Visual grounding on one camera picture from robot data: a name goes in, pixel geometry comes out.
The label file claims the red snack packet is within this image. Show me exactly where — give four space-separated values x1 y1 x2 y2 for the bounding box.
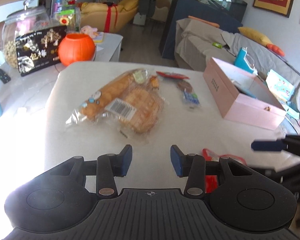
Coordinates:
202 148 247 193

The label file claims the bread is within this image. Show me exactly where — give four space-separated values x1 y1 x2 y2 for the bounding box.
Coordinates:
65 68 166 138

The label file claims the small chocolate snack packet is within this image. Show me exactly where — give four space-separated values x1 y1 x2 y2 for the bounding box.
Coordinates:
156 71 200 110

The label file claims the pink cardboard box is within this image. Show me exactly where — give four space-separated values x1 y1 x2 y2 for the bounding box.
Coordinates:
203 57 286 130

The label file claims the teal toy bag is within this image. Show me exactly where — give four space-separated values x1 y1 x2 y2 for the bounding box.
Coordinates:
234 47 257 75

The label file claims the orange cushion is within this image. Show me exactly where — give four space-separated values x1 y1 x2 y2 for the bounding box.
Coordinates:
266 43 285 57

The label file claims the white coffee table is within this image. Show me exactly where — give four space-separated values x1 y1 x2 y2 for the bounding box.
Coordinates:
93 33 123 62

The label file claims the yellow cushion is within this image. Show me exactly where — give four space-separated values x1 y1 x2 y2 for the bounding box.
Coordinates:
238 27 273 47

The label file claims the grey covered sofa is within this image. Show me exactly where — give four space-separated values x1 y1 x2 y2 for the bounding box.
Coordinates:
174 18 300 111

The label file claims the orange pumpkin bucket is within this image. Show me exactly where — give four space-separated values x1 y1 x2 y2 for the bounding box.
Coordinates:
58 33 96 67

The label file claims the pink plush toy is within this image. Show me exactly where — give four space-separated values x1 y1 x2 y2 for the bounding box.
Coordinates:
80 25 98 39

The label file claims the black remote control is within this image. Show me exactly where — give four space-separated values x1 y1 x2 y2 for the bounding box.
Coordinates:
0 69 11 84

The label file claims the black gold snack bag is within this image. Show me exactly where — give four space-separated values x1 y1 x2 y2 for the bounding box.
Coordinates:
15 25 67 76

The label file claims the dark blue cabinet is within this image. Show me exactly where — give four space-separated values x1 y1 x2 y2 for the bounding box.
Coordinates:
159 0 243 60

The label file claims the yellow armchair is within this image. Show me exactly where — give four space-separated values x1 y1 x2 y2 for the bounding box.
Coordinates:
80 0 140 33

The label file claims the large glass jar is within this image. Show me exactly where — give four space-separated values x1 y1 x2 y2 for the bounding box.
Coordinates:
1 6 51 69

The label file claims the colourful water bottle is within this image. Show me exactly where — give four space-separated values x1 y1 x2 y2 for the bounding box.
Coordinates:
53 0 63 13

